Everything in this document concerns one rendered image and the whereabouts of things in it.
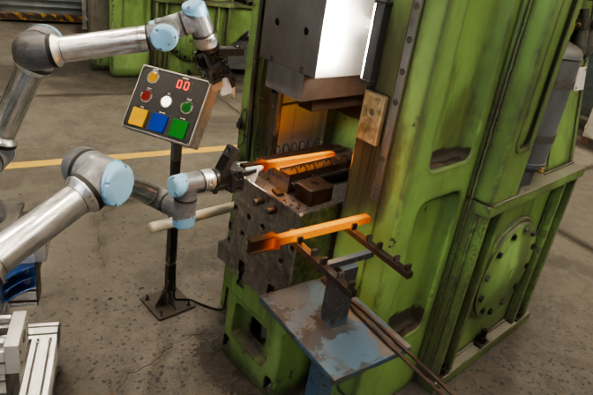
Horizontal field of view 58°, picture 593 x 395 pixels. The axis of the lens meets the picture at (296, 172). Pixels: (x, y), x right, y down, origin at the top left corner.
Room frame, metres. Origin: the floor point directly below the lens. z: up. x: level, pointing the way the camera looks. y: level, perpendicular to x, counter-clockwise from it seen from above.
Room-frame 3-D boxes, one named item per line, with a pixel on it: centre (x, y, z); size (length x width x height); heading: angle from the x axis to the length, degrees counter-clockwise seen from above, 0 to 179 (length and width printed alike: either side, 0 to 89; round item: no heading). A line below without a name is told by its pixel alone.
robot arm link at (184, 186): (1.55, 0.35, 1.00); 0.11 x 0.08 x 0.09; 135
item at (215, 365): (1.81, 0.13, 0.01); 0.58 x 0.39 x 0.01; 45
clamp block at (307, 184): (1.76, -0.08, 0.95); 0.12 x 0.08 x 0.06; 135
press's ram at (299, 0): (1.96, -0.08, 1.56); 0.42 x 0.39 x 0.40; 135
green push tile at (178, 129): (2.03, 0.50, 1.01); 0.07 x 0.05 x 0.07; 70
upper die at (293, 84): (1.99, -0.05, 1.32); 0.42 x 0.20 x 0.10; 135
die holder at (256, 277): (1.96, -0.10, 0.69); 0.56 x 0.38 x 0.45; 135
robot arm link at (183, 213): (1.56, 0.36, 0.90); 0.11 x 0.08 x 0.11; 60
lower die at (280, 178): (1.99, -0.05, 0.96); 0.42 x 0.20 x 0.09; 135
